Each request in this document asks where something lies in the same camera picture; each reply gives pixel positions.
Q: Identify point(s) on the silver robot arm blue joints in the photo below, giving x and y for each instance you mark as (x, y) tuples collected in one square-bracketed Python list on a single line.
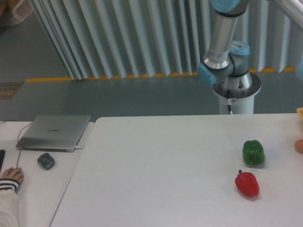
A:
[(223, 47)]

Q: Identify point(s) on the green bell pepper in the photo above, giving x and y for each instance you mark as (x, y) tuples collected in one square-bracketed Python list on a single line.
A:
[(253, 153)]

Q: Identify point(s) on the silver closed laptop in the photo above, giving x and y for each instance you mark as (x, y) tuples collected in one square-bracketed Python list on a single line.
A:
[(54, 133)]

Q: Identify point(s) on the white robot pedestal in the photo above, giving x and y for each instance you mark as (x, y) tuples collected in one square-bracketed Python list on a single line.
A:
[(236, 94)]

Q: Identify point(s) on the person's hand on mouse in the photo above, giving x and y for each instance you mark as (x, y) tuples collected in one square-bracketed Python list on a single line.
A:
[(13, 174)]

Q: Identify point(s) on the white folding partition screen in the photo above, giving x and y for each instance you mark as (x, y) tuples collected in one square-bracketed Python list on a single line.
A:
[(111, 38)]

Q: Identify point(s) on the black keyboard edge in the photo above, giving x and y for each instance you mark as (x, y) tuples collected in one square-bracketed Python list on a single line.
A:
[(2, 156)]

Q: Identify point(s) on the red bell pepper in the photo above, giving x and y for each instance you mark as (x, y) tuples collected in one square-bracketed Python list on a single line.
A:
[(247, 184)]

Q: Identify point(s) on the white sleeve striped cuff forearm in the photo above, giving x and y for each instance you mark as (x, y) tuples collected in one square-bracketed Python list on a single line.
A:
[(8, 203)]

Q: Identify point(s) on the orange round fruit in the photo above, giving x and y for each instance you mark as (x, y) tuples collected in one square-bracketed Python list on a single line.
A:
[(299, 146)]

